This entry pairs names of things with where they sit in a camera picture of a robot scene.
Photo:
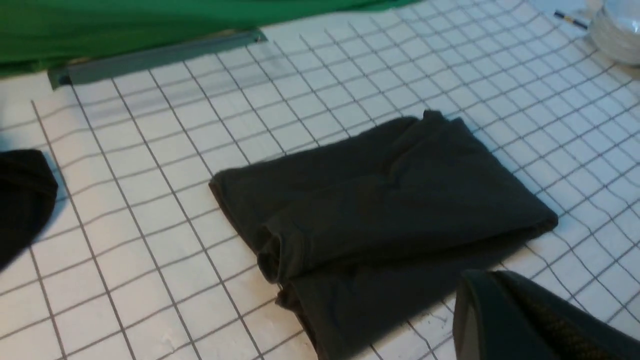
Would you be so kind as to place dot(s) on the gray metal bar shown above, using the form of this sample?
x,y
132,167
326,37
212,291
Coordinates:
x,y
82,72

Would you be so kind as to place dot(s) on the clear plastic container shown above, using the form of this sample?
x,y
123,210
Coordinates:
x,y
614,28

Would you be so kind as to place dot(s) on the green backdrop cloth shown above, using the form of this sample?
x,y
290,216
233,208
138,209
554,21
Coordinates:
x,y
36,35

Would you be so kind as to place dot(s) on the gray long-sleeved shirt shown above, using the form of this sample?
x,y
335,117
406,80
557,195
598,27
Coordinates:
x,y
367,232

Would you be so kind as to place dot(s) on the black crumpled garment pile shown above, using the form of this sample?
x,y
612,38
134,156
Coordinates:
x,y
28,195

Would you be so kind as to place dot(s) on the black pen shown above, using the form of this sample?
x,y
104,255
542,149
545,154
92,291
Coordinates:
x,y
574,19

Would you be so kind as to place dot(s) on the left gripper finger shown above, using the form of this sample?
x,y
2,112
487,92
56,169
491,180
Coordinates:
x,y
501,315

